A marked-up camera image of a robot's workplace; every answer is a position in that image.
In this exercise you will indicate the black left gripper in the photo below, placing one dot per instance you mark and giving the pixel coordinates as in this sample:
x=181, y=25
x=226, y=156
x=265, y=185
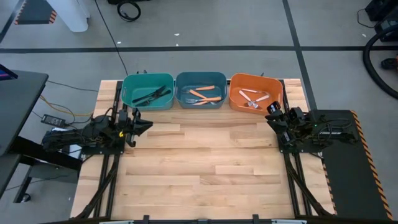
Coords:
x=130, y=130

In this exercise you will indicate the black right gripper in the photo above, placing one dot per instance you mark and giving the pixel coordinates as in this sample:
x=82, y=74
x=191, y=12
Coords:
x=290, y=124

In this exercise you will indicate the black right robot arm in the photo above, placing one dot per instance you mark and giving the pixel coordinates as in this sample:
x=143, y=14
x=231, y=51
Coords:
x=329, y=133

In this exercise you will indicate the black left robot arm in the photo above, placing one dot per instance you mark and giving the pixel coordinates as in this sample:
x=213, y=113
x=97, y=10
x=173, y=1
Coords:
x=71, y=137

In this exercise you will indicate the orange plastic bin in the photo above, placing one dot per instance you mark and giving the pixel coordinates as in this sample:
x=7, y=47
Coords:
x=273, y=90

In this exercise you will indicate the teal green plastic bin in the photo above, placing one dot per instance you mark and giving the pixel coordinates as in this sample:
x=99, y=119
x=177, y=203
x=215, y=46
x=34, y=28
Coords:
x=133, y=84

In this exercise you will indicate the white board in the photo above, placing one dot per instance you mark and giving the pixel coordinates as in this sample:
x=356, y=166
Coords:
x=76, y=150

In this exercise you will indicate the dark blue plastic bin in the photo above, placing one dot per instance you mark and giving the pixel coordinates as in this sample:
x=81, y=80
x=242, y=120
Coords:
x=217, y=81

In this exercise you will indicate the large black hazard-striped platform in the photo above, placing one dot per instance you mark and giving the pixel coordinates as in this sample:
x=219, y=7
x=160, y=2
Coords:
x=348, y=171

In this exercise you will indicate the black desk base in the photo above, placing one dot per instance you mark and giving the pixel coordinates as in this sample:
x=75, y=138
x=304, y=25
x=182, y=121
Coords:
x=62, y=161

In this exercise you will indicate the black power adapter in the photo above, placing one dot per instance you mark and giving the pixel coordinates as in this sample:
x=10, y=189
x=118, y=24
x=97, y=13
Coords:
x=53, y=119

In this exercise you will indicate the white flat bar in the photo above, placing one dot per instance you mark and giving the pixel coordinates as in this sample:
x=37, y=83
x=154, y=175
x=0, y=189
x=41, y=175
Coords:
x=116, y=222
x=289, y=221

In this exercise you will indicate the black desk top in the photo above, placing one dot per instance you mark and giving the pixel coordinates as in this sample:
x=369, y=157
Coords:
x=18, y=109

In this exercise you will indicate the black red device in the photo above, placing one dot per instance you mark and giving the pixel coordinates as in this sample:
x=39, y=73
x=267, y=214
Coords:
x=390, y=63

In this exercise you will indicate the white pillar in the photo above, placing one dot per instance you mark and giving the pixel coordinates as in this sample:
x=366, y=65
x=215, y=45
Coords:
x=70, y=15

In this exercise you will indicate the dark computer screen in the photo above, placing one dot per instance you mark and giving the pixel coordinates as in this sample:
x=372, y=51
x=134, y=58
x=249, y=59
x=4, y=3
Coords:
x=6, y=74

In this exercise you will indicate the black floor equipment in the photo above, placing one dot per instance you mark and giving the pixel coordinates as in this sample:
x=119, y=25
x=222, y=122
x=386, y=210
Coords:
x=385, y=12

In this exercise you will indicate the small black hazard-striped mat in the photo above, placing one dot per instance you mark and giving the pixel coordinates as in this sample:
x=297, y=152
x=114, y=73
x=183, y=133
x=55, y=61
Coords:
x=34, y=12

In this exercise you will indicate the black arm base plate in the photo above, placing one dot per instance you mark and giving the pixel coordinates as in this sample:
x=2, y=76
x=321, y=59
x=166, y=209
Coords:
x=281, y=149
x=119, y=151

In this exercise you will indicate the black aluminium frame rails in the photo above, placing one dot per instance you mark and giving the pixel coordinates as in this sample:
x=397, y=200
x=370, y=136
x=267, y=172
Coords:
x=293, y=186
x=112, y=186

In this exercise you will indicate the black rail clamp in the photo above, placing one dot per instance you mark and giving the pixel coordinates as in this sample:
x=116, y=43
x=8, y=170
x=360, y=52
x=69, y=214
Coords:
x=256, y=218
x=146, y=218

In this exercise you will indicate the long black frame rail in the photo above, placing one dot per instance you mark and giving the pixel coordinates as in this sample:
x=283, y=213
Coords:
x=199, y=222

